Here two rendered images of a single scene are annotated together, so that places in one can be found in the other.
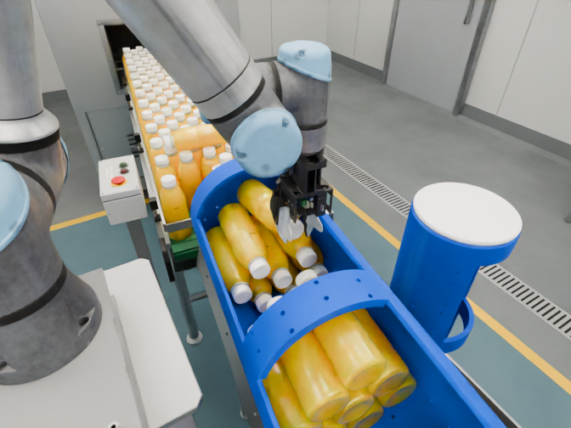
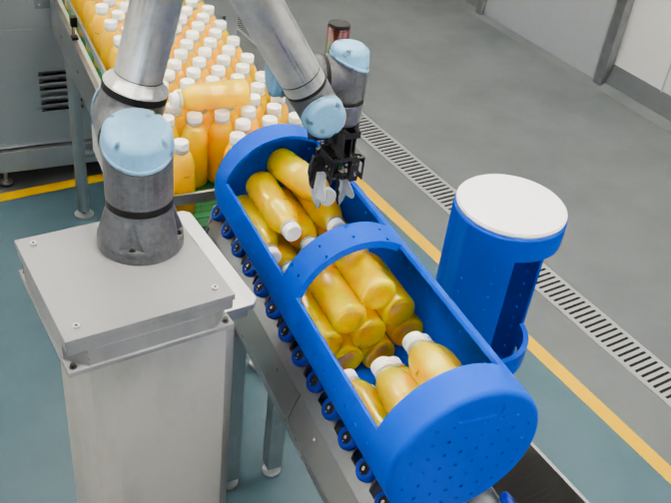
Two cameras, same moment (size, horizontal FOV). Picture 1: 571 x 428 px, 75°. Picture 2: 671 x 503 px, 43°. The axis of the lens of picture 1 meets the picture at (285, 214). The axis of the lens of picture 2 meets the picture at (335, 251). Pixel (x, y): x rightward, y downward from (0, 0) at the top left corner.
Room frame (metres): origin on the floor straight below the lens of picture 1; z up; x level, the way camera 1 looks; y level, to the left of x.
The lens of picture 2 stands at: (-0.95, 0.10, 2.15)
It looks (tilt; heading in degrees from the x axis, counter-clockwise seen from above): 36 degrees down; 354
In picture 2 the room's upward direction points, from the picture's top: 8 degrees clockwise
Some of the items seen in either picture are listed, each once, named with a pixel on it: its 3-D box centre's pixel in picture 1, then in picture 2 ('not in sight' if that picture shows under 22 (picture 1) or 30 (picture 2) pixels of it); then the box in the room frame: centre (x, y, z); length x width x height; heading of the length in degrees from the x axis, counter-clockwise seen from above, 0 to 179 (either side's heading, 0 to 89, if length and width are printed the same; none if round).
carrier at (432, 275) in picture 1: (427, 312); (474, 336); (0.81, -0.50, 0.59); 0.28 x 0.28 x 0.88
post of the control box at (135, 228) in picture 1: (161, 307); not in sight; (0.89, 0.47, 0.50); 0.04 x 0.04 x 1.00; 23
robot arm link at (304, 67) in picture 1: (302, 85); (345, 72); (0.54, -0.02, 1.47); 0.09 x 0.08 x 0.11; 107
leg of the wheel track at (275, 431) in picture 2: not in sight; (278, 400); (0.78, 0.04, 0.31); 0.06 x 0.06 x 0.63; 23
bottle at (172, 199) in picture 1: (175, 209); (181, 180); (0.87, 0.32, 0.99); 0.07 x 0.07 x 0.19
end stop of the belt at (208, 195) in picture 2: (234, 211); (248, 189); (0.89, 0.16, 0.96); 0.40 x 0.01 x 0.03; 113
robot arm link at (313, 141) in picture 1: (304, 134); (344, 110); (0.54, -0.03, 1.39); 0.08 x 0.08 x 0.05
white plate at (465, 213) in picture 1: (465, 211); (511, 205); (0.81, -0.50, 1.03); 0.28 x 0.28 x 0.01
